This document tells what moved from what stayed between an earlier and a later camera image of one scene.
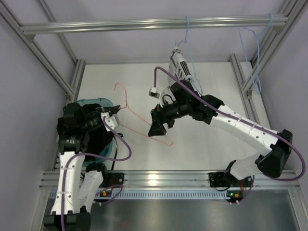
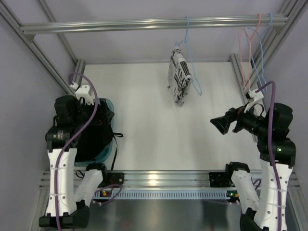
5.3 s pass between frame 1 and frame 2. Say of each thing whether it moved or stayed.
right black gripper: moved
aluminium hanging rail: stayed
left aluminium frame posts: stayed
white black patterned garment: stayed
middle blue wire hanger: stayed
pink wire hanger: moved
